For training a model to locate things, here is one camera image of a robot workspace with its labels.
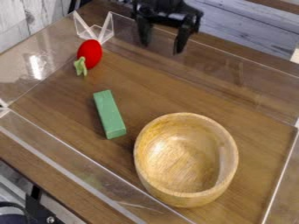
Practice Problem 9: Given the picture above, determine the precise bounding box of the clear acrylic tray wall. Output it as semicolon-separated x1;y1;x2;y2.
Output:
0;12;299;224

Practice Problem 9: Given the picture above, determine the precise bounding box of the red plush radish toy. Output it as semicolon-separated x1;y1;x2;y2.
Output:
74;39;103;76

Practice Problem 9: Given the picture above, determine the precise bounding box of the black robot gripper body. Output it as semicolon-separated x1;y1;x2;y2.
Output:
133;0;205;32

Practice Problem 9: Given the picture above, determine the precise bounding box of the green rectangular block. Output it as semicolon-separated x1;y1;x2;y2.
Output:
94;90;127;139

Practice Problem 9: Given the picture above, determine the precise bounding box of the black clamp under table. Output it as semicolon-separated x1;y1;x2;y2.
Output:
0;186;66;224

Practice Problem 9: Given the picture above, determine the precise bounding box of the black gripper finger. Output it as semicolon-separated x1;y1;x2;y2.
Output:
137;16;154;46
173;19;197;54

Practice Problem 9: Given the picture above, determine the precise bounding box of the wooden bowl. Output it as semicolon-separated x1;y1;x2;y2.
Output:
134;112;240;208

